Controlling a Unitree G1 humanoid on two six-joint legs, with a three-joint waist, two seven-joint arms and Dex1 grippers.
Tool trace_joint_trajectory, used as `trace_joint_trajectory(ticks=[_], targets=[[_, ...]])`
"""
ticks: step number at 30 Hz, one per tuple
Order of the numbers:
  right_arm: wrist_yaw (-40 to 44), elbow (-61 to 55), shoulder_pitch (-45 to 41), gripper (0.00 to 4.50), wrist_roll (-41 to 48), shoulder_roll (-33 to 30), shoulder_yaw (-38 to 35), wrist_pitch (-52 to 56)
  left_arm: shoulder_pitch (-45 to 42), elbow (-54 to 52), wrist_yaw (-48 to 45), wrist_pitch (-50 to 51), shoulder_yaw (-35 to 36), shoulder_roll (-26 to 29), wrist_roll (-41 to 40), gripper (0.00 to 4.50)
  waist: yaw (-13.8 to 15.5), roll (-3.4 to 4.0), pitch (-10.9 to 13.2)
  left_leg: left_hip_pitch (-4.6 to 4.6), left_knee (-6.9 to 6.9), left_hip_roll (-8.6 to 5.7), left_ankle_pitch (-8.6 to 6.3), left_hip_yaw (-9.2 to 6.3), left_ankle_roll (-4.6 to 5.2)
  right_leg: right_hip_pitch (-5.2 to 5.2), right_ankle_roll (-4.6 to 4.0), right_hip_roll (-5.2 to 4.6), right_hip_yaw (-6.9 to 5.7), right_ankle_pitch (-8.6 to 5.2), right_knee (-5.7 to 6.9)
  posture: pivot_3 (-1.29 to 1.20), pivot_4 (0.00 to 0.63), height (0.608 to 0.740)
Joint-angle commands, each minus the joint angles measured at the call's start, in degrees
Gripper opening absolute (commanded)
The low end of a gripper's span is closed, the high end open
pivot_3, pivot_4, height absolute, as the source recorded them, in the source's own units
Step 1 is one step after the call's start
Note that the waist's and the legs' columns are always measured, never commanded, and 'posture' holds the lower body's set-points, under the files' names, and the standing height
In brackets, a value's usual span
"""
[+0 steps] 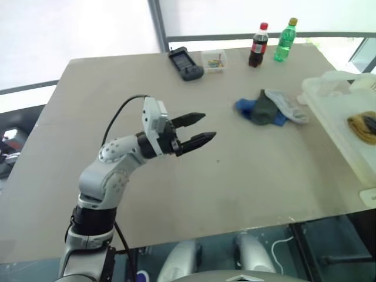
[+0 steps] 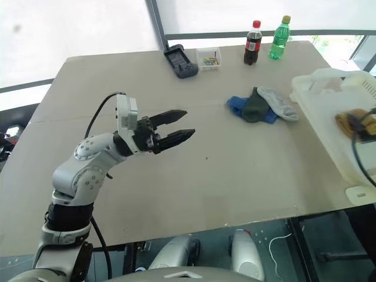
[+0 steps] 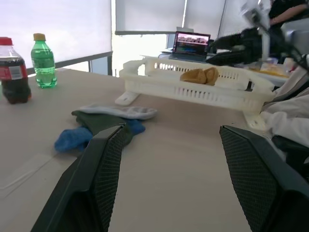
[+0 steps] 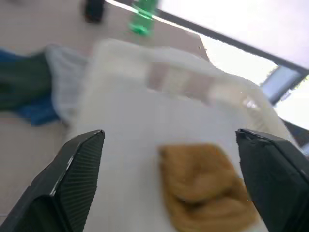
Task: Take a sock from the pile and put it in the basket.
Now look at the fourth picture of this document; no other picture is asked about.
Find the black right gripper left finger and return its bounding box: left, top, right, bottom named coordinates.
left=0, top=130, right=106, bottom=232

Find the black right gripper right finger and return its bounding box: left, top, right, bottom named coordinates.
left=235, top=128, right=309, bottom=232

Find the mustard yellow sock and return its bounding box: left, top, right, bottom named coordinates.
left=166, top=178, right=261, bottom=232
left=158, top=143, right=240, bottom=204

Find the white plastic basket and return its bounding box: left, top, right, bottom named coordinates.
left=69, top=38, right=302, bottom=232

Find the blue sock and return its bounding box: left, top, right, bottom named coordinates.
left=0, top=47, right=62, bottom=127

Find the light grey sock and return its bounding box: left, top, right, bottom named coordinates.
left=45, top=44, right=89, bottom=128

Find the dark green cloth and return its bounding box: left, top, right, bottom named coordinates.
left=0, top=52, right=53, bottom=111

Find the cola bottle with red cap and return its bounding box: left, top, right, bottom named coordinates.
left=83, top=0, right=106, bottom=24

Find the green soda bottle yellow cap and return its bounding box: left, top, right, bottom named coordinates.
left=127, top=0, right=158, bottom=36

